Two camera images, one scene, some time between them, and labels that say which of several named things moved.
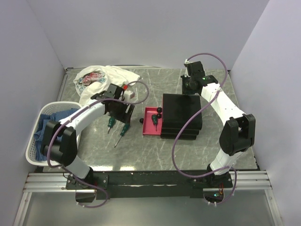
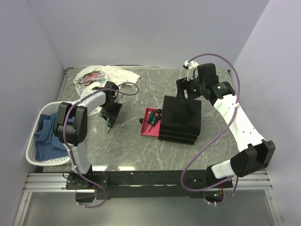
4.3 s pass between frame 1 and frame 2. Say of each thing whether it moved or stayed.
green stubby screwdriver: stayed
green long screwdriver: moved
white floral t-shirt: stayed
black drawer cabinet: stayed
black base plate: stayed
